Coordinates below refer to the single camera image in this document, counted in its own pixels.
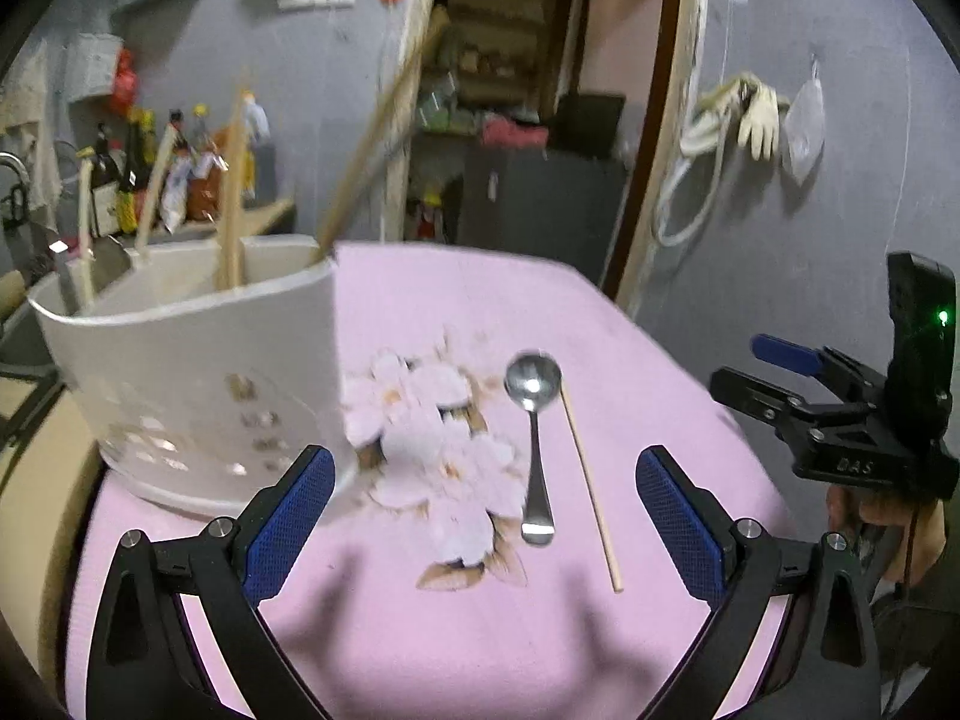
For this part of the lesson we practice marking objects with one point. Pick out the red plastic bag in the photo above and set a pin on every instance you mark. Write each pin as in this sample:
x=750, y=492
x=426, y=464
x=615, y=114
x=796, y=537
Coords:
x=126, y=82

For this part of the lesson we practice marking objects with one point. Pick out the white plastic jug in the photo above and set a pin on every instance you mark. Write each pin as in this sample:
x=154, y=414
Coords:
x=256, y=127

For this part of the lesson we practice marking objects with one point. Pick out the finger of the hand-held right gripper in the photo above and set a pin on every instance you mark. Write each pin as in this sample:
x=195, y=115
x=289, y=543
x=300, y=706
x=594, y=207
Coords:
x=784, y=351
x=757, y=394

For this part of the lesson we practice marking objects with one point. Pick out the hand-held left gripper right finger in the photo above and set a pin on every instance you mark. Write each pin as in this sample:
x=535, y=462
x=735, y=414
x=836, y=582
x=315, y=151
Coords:
x=679, y=521

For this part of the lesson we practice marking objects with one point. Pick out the small metal spoon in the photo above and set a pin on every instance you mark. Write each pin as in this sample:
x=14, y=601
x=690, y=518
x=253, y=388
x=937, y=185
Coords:
x=534, y=457

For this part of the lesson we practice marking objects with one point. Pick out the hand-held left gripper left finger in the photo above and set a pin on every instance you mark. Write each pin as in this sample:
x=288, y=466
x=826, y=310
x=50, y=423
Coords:
x=289, y=517

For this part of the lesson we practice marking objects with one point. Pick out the wooden door post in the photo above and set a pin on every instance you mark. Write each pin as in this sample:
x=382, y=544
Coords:
x=660, y=142

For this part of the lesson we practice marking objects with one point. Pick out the white rubber gloves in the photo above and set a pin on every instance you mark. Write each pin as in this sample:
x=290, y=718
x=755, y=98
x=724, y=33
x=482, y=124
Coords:
x=761, y=120

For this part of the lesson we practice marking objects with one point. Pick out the red figure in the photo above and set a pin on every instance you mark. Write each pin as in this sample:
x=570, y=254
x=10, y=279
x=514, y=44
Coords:
x=429, y=217

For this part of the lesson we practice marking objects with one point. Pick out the wooden shelf unit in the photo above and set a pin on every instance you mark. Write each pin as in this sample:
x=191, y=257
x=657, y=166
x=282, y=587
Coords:
x=495, y=37

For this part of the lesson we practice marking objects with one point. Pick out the clear plastic bag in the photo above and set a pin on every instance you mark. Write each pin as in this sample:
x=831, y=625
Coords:
x=802, y=127

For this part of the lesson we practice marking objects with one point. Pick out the person's right hand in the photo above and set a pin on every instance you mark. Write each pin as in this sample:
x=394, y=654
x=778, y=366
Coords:
x=926, y=540

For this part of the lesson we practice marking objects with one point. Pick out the white packet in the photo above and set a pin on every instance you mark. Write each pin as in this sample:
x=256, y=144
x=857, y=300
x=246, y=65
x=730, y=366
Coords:
x=172, y=199

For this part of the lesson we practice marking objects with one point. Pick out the white utensil holder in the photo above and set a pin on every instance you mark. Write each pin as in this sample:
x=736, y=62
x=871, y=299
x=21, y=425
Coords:
x=187, y=360

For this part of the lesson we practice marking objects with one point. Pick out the grey cabinet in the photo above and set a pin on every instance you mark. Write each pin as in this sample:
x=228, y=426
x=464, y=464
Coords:
x=547, y=210

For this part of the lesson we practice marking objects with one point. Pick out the pink cloth bundle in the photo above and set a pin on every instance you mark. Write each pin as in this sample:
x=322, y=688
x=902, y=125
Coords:
x=514, y=135

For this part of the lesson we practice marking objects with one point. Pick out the pink floral cloth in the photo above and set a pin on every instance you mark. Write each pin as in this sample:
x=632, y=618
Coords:
x=465, y=637

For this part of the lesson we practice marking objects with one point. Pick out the black box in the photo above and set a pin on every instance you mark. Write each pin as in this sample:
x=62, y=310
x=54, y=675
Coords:
x=589, y=124

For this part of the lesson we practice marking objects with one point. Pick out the hanging towel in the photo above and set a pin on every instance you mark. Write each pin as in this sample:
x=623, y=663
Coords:
x=37, y=127

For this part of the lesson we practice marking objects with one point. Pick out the dark sauce bottle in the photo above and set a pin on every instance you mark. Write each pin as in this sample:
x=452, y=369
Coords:
x=103, y=172
x=133, y=165

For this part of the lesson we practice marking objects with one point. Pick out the orange packet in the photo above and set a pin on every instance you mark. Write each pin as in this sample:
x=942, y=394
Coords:
x=201, y=195

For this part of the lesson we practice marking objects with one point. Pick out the person's right forearm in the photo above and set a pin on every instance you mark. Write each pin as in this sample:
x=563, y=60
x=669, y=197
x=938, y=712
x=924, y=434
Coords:
x=930, y=615

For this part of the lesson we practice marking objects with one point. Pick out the metal faucet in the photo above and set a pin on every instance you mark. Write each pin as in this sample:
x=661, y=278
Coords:
x=15, y=165

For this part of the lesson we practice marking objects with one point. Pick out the wooden chopstick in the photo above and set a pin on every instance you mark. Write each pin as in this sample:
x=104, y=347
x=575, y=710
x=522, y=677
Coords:
x=367, y=142
x=232, y=202
x=154, y=199
x=85, y=240
x=589, y=484

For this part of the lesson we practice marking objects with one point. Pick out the yellow-capped bottle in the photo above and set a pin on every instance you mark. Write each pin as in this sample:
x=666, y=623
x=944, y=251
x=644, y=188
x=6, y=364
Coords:
x=199, y=124

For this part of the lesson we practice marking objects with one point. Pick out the white wall box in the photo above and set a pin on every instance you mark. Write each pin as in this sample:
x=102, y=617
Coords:
x=94, y=64

